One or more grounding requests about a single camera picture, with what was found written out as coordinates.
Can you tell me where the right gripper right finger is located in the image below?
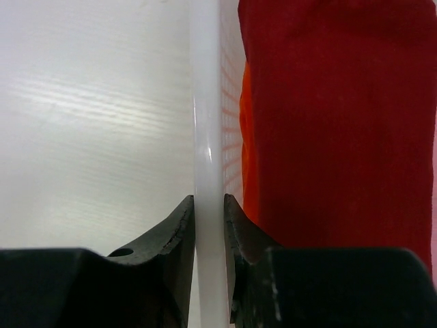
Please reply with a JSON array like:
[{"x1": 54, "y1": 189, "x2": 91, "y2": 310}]
[{"x1": 224, "y1": 194, "x2": 436, "y2": 327}]

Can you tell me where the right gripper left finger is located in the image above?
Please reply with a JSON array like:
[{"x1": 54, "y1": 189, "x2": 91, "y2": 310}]
[{"x1": 1, "y1": 196, "x2": 195, "y2": 327}]

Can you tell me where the white plastic basket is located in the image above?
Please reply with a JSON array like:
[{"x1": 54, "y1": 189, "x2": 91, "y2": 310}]
[{"x1": 190, "y1": 1, "x2": 245, "y2": 327}]

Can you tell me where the orange t-shirt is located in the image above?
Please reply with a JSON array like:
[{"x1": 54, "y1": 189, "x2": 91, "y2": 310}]
[{"x1": 239, "y1": 62, "x2": 259, "y2": 225}]

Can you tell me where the dark red rolled t-shirt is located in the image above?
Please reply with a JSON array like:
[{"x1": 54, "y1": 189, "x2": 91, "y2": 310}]
[{"x1": 238, "y1": 1, "x2": 436, "y2": 266}]

